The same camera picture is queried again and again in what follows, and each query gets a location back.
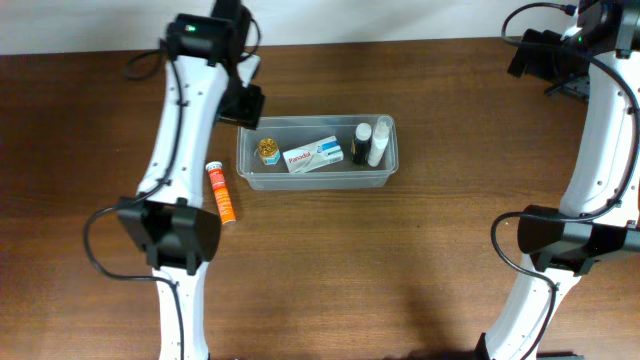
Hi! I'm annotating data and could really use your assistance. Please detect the small gold-lid jar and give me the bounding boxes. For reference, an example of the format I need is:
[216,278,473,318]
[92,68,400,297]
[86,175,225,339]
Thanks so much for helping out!
[257,138,281,166]

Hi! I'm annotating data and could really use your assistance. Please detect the orange effervescent tablet tube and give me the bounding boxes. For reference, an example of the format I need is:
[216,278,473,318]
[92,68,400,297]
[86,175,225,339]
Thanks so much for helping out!
[205,161,236,224]

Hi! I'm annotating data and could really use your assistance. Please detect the white Panadol medicine box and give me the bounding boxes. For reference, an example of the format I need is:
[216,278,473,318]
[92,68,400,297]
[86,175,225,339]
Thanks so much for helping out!
[283,136,344,174]

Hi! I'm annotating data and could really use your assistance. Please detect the black bottle with white cap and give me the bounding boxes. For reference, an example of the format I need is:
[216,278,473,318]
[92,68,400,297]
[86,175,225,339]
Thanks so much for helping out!
[351,123,373,165]

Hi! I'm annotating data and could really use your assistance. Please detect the white squeeze tube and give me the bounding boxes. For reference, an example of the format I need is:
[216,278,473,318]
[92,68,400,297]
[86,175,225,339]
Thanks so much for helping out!
[367,116,393,167]

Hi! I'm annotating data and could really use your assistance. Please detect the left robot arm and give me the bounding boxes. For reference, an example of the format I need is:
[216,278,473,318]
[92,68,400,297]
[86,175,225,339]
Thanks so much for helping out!
[117,0,265,359]

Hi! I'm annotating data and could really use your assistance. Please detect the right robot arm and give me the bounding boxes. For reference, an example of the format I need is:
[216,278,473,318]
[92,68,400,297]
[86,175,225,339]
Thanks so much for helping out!
[473,1,639,360]

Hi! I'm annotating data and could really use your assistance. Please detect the clear plastic container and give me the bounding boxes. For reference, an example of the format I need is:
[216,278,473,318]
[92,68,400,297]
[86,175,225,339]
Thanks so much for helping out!
[236,114,399,191]

